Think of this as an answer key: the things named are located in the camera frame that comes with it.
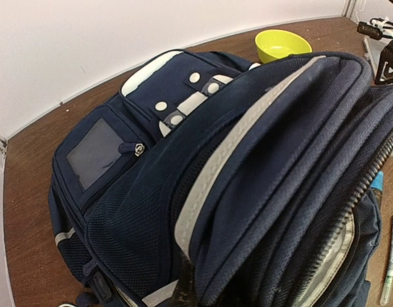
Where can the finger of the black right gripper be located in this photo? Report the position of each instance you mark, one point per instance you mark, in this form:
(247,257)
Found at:
(384,74)

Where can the black blue highlighter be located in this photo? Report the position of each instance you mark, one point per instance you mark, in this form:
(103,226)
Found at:
(377,187)

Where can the navy blue student backpack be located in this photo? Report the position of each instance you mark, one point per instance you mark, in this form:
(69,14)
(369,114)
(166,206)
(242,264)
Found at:
(260,174)

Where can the white charger with cable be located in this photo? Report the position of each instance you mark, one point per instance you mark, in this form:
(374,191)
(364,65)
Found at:
(67,305)

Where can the white green marker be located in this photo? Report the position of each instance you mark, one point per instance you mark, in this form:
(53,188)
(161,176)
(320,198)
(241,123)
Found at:
(388,283)

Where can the lime green bowl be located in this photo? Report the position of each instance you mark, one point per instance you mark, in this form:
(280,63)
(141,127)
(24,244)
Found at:
(275,44)

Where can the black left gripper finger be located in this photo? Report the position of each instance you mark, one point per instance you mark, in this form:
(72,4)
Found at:
(184,294)

